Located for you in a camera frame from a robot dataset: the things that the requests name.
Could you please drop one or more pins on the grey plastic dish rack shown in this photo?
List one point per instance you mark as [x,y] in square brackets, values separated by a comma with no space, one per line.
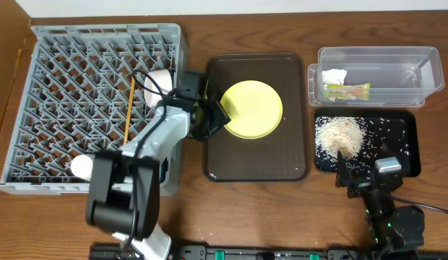
[76,96]

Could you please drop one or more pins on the yellow round plate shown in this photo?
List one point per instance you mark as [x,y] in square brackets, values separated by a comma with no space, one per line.
[255,109]

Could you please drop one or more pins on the clear plastic bin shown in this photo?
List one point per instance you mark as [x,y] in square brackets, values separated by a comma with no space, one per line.
[400,76]

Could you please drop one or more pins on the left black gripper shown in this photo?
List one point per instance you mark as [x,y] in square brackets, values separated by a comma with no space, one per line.
[208,118]

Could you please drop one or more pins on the dark brown serving tray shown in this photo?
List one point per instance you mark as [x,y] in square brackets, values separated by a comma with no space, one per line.
[284,154]

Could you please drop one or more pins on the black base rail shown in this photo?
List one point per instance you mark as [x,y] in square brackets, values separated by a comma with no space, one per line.
[274,252]

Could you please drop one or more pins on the light blue bowl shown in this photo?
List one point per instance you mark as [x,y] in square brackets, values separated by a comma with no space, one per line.
[163,170]

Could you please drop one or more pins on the white plastic cup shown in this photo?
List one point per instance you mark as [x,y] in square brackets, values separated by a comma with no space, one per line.
[81,166]

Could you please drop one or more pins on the green snack wrapper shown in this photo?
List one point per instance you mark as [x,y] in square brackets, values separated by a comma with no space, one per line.
[333,92]

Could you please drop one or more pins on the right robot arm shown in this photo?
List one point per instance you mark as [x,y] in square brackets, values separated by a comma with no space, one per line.
[398,231]

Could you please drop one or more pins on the wooden chopstick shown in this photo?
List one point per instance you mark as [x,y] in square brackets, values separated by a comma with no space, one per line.
[129,110]

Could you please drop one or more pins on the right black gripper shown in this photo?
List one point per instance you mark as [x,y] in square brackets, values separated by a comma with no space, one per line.
[359,185]

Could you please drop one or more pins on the white tissue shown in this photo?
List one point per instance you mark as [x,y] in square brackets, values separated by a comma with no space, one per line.
[334,77]

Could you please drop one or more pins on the black plastic tray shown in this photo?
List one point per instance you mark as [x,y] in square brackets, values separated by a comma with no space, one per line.
[394,128]

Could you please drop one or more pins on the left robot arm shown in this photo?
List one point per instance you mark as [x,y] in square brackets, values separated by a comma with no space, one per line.
[124,192]

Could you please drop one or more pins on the pile of rice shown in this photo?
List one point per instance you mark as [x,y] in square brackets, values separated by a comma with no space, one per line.
[339,134]

